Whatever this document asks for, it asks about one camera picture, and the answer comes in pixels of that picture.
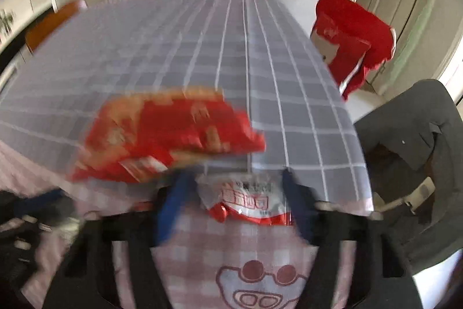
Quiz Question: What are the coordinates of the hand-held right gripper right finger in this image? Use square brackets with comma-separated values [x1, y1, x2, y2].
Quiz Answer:
[280, 168, 424, 309]

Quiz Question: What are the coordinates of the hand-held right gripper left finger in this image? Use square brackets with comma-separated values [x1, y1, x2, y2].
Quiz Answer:
[45, 168, 196, 309]

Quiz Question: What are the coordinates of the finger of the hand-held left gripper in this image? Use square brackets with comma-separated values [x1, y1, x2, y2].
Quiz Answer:
[11, 186, 73, 219]

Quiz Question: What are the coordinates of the white and red packet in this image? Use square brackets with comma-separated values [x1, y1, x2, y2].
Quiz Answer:
[195, 171, 293, 226]

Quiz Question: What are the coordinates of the red snack packet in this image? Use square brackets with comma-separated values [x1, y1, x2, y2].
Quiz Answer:
[70, 86, 266, 184]

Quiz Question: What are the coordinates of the pink checked tablecloth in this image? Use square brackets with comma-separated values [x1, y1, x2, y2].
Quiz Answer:
[0, 142, 326, 309]

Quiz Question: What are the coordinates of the grey jacket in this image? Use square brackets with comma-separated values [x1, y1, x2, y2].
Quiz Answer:
[352, 79, 463, 275]

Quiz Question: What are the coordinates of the grey checked tablecloth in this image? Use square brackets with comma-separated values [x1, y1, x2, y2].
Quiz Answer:
[0, 0, 373, 212]

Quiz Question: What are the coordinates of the red cloth bag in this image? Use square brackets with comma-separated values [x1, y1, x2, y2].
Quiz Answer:
[310, 0, 396, 101]

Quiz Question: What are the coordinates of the orange wooden chair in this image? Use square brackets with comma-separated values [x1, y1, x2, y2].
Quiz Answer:
[25, 0, 88, 54]

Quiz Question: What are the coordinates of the white door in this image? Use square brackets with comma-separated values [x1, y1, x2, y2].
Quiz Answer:
[358, 0, 444, 78]

